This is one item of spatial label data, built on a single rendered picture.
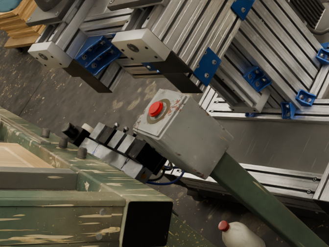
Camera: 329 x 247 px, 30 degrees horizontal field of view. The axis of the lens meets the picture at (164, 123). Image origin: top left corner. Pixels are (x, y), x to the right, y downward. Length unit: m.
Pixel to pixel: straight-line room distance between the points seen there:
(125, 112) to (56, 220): 2.22
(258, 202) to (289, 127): 0.68
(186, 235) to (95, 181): 0.24
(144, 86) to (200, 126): 2.12
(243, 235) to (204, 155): 0.81
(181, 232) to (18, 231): 0.38
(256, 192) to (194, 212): 1.06
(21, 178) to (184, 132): 0.40
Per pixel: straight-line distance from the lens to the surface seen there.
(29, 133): 1.89
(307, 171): 2.02
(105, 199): 1.26
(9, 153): 1.76
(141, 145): 1.63
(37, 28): 4.88
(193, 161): 1.35
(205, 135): 1.36
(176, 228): 1.38
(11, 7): 1.84
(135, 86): 3.53
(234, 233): 2.13
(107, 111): 3.57
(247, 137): 2.27
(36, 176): 1.47
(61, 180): 1.49
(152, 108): 1.34
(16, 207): 1.20
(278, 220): 1.61
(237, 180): 1.48
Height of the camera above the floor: 1.61
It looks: 32 degrees down
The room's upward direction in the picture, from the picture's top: 49 degrees counter-clockwise
